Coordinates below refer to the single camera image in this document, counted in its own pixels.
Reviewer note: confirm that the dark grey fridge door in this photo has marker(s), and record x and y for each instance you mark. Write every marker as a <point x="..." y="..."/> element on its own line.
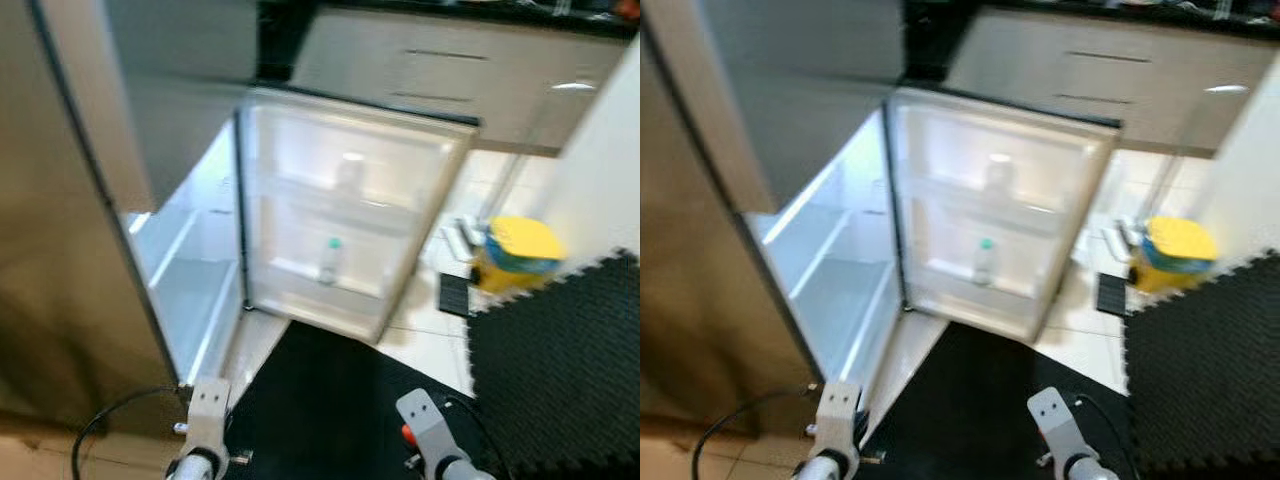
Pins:
<point x="1050" y="290"/>
<point x="400" y="290"/>

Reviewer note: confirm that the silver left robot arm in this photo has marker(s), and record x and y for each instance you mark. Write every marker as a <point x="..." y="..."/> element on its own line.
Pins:
<point x="190" y="470"/>
<point x="820" y="471"/>

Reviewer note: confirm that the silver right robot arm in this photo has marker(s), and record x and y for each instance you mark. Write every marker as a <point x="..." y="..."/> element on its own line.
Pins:
<point x="1092" y="471"/>
<point x="465" y="471"/>

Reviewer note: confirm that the dark grey fridge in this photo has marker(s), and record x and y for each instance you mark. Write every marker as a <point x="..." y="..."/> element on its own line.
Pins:
<point x="60" y="250"/>
<point x="700" y="250"/>

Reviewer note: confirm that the yellow lidded bucket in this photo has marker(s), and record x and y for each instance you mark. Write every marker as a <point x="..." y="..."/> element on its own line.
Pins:
<point x="525" y="250"/>
<point x="1180" y="250"/>

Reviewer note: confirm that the black textured foam mat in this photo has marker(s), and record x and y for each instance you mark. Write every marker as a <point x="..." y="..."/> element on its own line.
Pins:
<point x="1210" y="370"/>
<point x="560" y="370"/>

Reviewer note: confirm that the silver folding hand trolley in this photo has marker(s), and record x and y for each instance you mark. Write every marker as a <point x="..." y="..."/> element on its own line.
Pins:
<point x="1122" y="238"/>
<point x="470" y="238"/>

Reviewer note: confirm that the black flat pad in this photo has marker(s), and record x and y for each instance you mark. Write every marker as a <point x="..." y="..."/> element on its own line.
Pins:
<point x="1112" y="295"/>
<point x="455" y="295"/>

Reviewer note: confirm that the beige kitchen counter cabinet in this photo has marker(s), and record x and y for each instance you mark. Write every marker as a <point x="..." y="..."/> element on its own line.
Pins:
<point x="450" y="80"/>
<point x="1100" y="80"/>

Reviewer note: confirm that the translucent white bottle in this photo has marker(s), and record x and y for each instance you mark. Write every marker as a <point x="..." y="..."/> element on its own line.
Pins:
<point x="1000" y="182"/>
<point x="349" y="180"/>

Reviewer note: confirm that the green cap clear bottle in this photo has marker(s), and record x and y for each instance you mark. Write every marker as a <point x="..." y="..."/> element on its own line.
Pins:
<point x="330" y="265"/>
<point x="986" y="267"/>

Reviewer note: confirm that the black smooth floor mat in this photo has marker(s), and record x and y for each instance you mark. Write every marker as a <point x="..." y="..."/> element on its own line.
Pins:
<point x="320" y="400"/>

